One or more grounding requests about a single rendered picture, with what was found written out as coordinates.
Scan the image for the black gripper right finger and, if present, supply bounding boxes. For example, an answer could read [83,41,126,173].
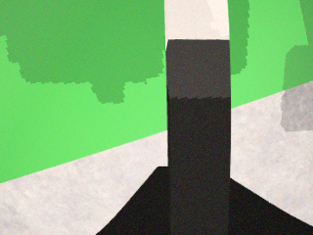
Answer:
[227,177,313,235]

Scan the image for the green flat mat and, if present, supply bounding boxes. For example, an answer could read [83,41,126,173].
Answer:
[0,0,313,183]

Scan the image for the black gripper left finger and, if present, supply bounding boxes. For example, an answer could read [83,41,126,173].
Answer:
[95,165,168,235]

